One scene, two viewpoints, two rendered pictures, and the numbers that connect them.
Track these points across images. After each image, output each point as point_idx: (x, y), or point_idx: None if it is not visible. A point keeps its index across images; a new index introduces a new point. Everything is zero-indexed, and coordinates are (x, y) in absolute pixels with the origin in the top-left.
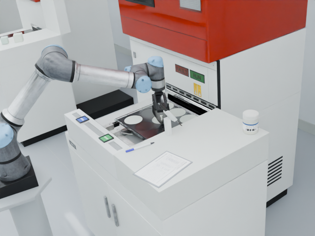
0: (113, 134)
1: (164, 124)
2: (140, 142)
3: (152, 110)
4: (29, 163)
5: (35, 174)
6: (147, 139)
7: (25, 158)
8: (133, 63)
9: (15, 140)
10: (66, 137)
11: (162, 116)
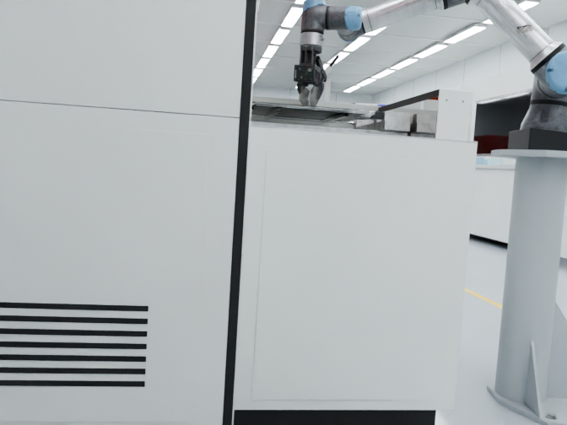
0: (393, 103)
1: (330, 88)
2: (364, 104)
3: (323, 86)
4: (521, 126)
5: (509, 131)
6: (353, 104)
7: (526, 115)
8: (256, 34)
9: (533, 81)
10: (476, 155)
11: (308, 100)
